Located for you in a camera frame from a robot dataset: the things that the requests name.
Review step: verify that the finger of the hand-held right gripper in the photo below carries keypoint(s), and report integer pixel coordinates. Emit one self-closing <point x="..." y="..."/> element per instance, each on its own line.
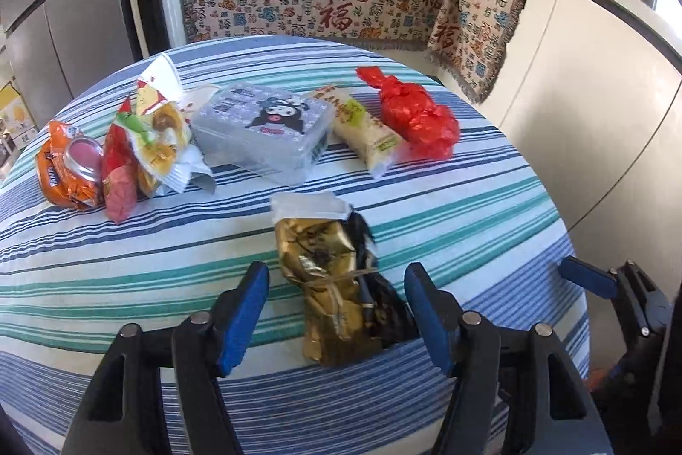
<point x="586" y="276"/>

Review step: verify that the cream snack packet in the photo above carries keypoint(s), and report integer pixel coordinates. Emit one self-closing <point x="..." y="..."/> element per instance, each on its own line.
<point x="357" y="124"/>

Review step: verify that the small printed blanket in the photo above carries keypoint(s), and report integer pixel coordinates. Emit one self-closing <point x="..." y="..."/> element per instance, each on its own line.
<point x="479" y="18"/>

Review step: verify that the cream base cabinets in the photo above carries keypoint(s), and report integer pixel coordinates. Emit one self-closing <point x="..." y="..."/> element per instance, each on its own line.
<point x="586" y="114"/>

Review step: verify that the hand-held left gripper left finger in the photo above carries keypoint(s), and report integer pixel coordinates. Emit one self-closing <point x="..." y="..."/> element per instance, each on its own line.
<point x="242" y="321"/>

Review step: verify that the gold foil wrapper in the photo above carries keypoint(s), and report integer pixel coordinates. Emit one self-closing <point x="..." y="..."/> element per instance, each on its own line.
<point x="319" y="263"/>

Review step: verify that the grey refrigerator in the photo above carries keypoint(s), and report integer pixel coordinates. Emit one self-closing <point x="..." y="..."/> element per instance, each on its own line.
<point x="69" y="7"/>

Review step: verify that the green yellow bread packet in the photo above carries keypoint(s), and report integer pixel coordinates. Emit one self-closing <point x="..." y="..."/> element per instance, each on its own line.
<point x="160" y="151"/>

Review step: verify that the yellow cardboard box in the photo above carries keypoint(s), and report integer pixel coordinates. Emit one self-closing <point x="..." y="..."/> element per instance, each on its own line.
<point x="16" y="114"/>

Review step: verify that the red plastic bag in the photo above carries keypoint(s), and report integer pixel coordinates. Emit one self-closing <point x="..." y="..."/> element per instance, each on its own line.
<point x="415" y="119"/>

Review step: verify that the round striped table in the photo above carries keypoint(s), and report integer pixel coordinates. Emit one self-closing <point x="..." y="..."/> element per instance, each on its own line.
<point x="160" y="263"/>

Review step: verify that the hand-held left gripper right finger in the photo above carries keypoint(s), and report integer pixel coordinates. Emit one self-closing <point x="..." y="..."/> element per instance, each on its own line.
<point x="429" y="321"/>

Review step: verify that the red snack packet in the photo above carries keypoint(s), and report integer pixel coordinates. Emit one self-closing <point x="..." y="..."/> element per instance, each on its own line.
<point x="120" y="188"/>

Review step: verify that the crushed orange can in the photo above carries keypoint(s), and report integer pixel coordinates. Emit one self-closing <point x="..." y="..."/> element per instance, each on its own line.
<point x="58" y="172"/>

